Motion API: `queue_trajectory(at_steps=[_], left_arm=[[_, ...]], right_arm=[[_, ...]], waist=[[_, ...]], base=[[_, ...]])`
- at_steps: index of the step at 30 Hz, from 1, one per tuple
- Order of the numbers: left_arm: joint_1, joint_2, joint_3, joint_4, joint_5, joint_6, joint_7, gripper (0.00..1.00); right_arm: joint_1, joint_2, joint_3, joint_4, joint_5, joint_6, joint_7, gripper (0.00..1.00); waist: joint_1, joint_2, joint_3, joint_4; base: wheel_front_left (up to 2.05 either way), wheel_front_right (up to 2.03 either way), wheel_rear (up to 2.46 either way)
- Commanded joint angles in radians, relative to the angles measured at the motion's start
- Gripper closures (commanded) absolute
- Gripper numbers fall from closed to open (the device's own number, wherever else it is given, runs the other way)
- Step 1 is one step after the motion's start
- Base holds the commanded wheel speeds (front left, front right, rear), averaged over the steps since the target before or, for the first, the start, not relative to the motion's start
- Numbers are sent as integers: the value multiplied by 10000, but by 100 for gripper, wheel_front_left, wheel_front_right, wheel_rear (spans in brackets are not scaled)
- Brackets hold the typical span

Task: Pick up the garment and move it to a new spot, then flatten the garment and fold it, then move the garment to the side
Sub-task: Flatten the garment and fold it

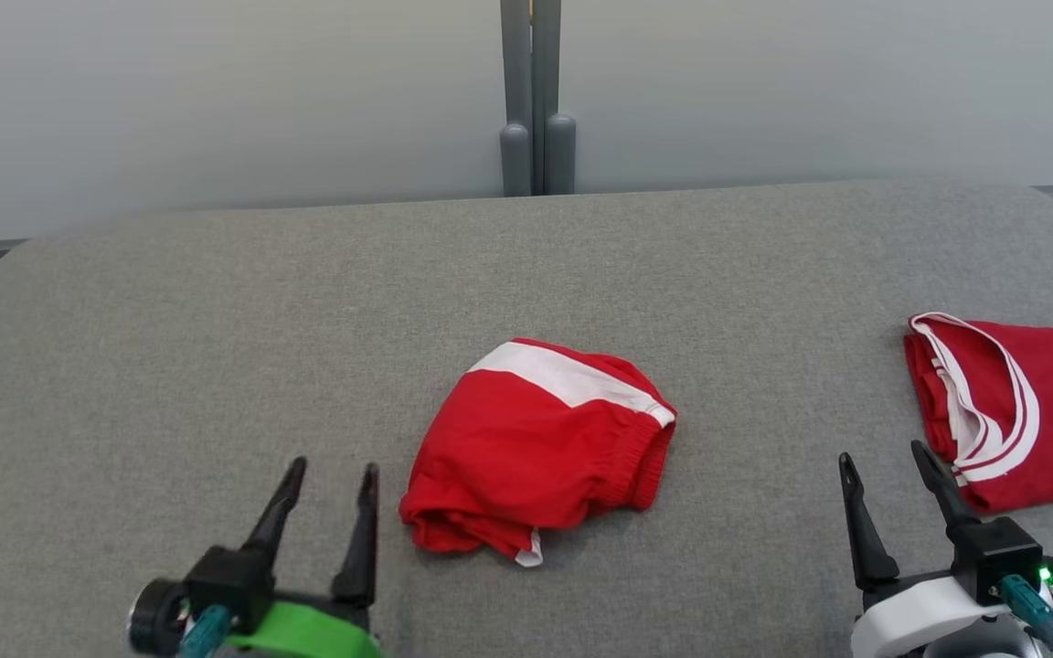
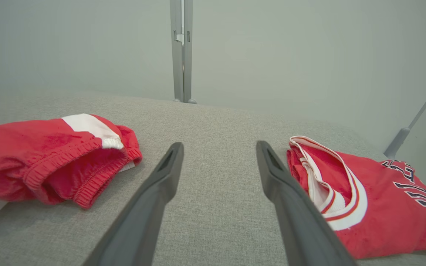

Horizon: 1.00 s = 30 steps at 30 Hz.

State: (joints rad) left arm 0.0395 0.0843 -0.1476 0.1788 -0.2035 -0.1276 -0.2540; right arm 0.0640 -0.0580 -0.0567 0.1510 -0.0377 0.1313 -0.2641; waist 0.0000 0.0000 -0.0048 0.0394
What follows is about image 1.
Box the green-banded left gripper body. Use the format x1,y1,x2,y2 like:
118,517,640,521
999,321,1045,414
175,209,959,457
129,578,386,658

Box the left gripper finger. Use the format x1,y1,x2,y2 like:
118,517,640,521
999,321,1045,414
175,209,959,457
241,456,308,560
332,462,381,606

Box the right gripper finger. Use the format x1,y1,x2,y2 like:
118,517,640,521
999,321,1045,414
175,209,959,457
909,440,984,533
837,451,902,591

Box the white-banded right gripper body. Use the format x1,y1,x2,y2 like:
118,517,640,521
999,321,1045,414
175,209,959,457
850,552,1053,658

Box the red white-banded shorts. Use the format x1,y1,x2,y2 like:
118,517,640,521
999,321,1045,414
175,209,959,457
399,338,678,568

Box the grey fabric sofa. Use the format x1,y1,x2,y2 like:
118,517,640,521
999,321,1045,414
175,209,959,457
0,180,1053,658

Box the grey partition post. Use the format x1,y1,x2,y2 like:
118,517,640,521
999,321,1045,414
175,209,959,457
500,0,533,197
532,0,577,196

